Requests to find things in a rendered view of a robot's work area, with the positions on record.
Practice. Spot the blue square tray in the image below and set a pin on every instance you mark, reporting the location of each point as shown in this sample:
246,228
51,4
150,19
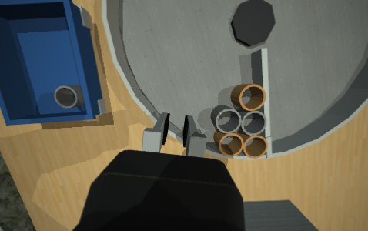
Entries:
36,57

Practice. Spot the bronze bushing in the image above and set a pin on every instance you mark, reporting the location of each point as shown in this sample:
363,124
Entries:
258,96
233,148
257,148

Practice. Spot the grey metal sleeve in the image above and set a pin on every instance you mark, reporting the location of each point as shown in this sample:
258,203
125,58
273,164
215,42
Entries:
257,124
63,96
232,125

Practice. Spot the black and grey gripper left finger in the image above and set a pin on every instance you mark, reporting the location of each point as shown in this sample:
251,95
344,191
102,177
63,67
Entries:
154,138

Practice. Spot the grey round turntable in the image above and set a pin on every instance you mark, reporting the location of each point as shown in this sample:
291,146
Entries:
184,57

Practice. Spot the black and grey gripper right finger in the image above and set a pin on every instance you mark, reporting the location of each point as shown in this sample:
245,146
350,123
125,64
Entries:
194,142

